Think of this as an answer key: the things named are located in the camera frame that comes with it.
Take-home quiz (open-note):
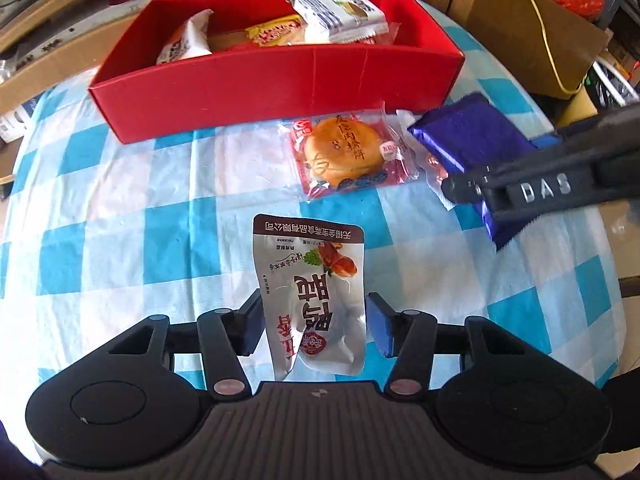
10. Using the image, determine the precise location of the brown cardboard box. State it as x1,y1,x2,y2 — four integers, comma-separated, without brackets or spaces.
448,0,611,100

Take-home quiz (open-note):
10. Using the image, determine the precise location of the white chicken snack pouch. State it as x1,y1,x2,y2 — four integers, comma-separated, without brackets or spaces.
253,214,367,380

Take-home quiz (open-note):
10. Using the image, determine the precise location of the blue white checkered tablecloth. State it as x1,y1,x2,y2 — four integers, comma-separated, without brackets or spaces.
0,0,629,396

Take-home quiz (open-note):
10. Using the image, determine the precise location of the yellow dried mango bag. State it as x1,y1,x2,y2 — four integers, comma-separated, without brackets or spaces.
245,14,306,48

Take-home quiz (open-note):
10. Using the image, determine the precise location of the pink sausage pack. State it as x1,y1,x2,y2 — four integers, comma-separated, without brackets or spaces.
396,110,454,210

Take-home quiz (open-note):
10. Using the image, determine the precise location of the white noodle snack bag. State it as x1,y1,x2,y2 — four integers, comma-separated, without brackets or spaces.
156,9,213,65

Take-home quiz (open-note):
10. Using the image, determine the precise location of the red cardboard box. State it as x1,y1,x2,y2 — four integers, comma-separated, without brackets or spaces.
89,0,464,143

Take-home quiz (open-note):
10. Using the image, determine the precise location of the yellow cable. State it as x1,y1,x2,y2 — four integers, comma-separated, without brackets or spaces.
497,0,589,97

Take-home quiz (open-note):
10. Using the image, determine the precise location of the white Kaprons wafer pack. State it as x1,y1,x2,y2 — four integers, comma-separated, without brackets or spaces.
288,0,390,44

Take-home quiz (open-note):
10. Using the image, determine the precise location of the orange meat floss cake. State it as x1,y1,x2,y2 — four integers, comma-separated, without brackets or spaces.
282,108,419,202

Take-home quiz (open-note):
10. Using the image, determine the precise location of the wooden TV stand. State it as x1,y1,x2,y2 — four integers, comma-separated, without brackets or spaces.
1,0,151,185

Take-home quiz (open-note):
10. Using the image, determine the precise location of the purple foil snack pack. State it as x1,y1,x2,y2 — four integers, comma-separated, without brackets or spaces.
408,92,535,250

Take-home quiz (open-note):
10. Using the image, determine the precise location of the white box under shelf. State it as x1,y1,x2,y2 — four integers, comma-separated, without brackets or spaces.
0,103,35,144

